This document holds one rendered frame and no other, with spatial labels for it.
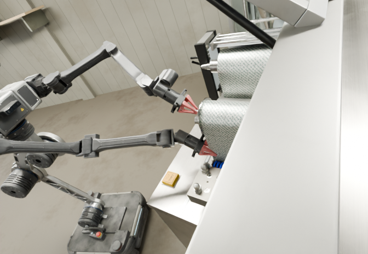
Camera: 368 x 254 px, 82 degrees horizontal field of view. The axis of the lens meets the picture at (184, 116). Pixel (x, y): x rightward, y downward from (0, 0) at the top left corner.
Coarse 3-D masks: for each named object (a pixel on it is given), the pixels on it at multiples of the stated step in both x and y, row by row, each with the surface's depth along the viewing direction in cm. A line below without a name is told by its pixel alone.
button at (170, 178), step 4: (168, 172) 113; (172, 172) 112; (164, 176) 112; (168, 176) 111; (172, 176) 111; (176, 176) 110; (164, 180) 110; (168, 180) 110; (172, 180) 109; (176, 180) 110; (168, 184) 109; (172, 184) 107
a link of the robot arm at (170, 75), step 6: (162, 72) 92; (168, 72) 90; (174, 72) 90; (144, 78) 91; (156, 78) 91; (162, 78) 89; (168, 78) 88; (174, 78) 90; (144, 84) 89; (150, 84) 88; (156, 96) 94
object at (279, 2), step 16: (208, 0) 35; (256, 0) 33; (272, 0) 32; (288, 0) 31; (304, 0) 32; (320, 0) 34; (240, 16) 34; (288, 16) 32; (304, 16) 31; (320, 16) 31; (256, 32) 35; (272, 48) 35
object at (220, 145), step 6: (210, 138) 87; (216, 138) 85; (222, 138) 83; (228, 138) 81; (210, 144) 90; (216, 144) 88; (222, 144) 86; (228, 144) 84; (216, 150) 91; (222, 150) 89; (228, 150) 87; (216, 156) 94; (222, 156) 92
